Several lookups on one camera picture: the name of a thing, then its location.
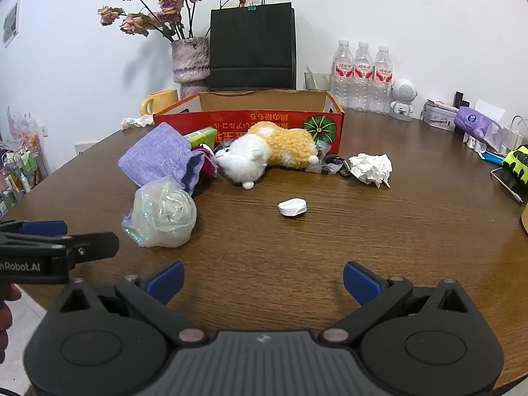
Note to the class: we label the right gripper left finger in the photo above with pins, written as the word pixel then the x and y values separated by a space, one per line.
pixel 148 297

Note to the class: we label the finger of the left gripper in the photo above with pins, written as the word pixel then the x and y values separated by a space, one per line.
pixel 38 228
pixel 95 246

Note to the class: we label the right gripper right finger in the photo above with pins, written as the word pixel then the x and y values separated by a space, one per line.
pixel 379 299

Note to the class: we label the iridescent fabric rose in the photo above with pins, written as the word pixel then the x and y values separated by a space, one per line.
pixel 162 215

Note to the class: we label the small white case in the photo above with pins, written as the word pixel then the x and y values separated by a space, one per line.
pixel 292 207

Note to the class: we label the white paper ball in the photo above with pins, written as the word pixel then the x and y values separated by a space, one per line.
pixel 371 169

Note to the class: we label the purple cloth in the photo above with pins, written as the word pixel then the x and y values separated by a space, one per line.
pixel 163 152

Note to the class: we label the red fabric rose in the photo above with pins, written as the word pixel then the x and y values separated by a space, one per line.
pixel 209 168

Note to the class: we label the white orange plush toy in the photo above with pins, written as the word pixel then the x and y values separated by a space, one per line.
pixel 266 144

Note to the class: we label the person left hand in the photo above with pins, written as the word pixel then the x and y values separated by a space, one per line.
pixel 6 318

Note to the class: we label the crumpled tissue by mug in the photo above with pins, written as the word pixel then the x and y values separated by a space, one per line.
pixel 137 122

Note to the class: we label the plastic bag black parts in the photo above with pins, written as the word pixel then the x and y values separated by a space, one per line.
pixel 327 163

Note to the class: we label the yellow mug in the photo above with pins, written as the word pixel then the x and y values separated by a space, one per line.
pixel 157 101

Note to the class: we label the red cardboard box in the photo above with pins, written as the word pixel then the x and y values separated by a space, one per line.
pixel 233 113

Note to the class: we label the grey tin box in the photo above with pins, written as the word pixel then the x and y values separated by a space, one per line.
pixel 439 115

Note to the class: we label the purple tissue pack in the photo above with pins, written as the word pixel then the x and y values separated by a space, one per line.
pixel 479 126

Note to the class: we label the water bottle right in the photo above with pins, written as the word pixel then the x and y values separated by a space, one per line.
pixel 382 81

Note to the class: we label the water bottle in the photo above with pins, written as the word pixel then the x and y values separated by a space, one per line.
pixel 342 73
pixel 382 81
pixel 362 76

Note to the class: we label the white robot figurine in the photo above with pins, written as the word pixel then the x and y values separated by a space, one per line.
pixel 403 93

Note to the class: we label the purple ceramic vase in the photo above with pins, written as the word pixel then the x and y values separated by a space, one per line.
pixel 191 65

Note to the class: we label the glass cup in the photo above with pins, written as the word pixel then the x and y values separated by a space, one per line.
pixel 316 81

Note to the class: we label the water bottle middle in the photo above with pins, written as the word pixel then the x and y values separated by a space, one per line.
pixel 362 76

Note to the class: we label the water bottle left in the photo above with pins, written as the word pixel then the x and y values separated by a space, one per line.
pixel 342 73

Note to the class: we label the dried pink roses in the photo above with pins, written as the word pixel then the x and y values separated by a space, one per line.
pixel 173 19

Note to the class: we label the black paper bag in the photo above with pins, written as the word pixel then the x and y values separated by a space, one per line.
pixel 251 50

